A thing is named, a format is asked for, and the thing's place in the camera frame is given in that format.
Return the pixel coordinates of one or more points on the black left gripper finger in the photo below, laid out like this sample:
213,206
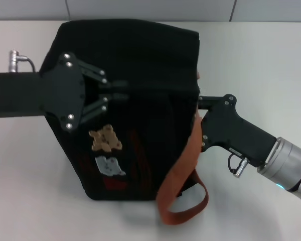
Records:
118,85
118,97

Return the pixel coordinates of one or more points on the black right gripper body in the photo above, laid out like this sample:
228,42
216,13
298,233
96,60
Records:
230,133

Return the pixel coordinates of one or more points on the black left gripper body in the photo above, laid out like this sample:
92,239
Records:
52,93

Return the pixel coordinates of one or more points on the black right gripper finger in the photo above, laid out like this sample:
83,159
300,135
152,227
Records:
210,103

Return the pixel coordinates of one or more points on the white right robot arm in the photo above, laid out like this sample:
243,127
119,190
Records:
288,160

